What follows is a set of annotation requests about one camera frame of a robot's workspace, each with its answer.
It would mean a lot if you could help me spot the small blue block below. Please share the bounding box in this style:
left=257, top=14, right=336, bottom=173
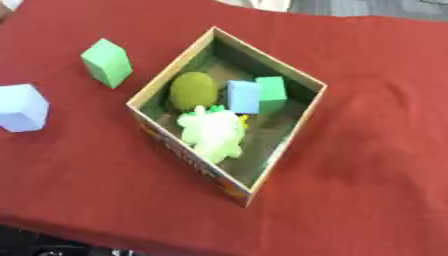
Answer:
left=225, top=79, right=263, bottom=115

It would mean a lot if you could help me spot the large pale blue block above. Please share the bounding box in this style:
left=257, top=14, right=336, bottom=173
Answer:
left=0, top=83, right=51, bottom=134

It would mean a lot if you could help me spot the pale green soft toy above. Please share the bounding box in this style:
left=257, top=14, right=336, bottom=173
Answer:
left=175, top=104, right=251, bottom=165

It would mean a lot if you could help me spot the small green block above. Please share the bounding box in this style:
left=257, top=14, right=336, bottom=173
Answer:
left=253, top=76, right=289, bottom=115

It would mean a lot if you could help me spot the olive green round toy fruit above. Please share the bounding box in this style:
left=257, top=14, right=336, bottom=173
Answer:
left=168, top=71, right=221, bottom=112

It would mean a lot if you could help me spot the tan cardboard box green inside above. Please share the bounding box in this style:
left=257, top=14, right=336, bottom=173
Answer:
left=124, top=26, right=329, bottom=209

